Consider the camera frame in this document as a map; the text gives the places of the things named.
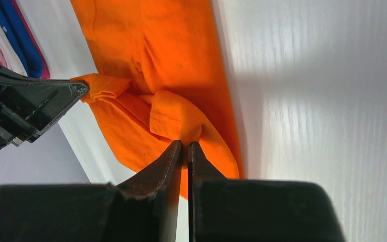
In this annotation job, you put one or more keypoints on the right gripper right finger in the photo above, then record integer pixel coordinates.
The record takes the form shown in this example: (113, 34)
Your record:
(222, 209)

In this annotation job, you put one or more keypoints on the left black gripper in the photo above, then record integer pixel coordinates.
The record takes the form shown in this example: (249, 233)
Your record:
(29, 107)

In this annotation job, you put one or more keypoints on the orange t shirt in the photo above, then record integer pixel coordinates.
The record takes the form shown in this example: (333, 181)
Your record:
(160, 77)

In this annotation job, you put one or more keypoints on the blue white folded t shirt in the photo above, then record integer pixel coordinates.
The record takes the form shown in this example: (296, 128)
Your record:
(19, 39)

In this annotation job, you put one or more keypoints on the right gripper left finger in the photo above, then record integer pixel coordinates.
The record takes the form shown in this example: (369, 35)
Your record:
(142, 208)

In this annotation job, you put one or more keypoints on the magenta folded t shirt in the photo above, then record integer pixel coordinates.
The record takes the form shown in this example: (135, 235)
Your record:
(45, 72)

